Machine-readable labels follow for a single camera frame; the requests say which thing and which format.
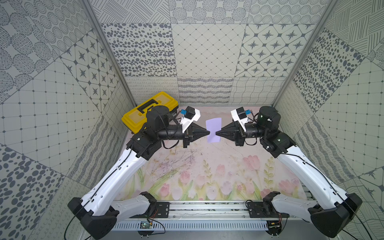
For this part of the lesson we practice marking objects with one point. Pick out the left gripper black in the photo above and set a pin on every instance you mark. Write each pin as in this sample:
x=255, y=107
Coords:
x=186, y=135

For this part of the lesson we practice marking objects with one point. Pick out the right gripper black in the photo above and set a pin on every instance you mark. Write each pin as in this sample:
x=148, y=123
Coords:
x=236, y=132

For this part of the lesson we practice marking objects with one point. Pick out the purple square paper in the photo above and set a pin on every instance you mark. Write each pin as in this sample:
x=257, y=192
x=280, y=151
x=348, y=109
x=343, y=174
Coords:
x=213, y=126

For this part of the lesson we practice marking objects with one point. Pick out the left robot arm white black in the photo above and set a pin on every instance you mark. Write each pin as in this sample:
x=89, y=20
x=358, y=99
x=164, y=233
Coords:
x=98, y=211

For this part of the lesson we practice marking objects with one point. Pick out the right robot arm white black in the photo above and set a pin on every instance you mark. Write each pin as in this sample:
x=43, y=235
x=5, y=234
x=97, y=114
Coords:
x=333, y=208

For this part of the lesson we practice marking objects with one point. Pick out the yellow black toolbox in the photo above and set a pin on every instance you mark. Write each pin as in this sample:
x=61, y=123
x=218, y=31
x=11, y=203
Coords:
x=135, y=118

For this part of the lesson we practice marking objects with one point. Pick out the right controller board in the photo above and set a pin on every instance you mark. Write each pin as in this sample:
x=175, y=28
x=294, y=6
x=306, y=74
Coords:
x=274, y=228

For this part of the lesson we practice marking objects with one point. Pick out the controller board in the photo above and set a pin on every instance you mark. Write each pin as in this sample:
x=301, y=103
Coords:
x=145, y=229
x=274, y=228

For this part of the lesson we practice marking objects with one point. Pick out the left controller board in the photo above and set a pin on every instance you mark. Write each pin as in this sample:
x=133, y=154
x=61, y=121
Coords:
x=145, y=229

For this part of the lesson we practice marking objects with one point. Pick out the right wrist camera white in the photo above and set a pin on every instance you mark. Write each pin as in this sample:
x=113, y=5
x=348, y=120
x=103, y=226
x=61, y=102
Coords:
x=240, y=115

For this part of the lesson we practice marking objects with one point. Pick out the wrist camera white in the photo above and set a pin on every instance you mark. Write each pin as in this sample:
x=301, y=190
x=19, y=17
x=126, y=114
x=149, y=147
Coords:
x=240, y=115
x=190, y=115

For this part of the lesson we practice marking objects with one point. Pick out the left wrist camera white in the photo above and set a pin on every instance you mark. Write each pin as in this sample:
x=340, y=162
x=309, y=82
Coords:
x=190, y=115

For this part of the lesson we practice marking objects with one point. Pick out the aluminium mounting rail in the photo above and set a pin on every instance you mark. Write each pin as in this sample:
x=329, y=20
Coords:
x=207, y=210

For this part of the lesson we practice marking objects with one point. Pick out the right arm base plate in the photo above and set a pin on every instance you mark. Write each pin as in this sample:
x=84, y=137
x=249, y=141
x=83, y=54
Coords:
x=263, y=210

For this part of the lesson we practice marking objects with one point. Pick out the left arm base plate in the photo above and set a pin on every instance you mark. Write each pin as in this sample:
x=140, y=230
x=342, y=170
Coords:
x=162, y=209

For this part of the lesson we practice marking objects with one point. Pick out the white perforated cable duct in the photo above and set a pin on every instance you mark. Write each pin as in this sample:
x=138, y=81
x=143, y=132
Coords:
x=196, y=225

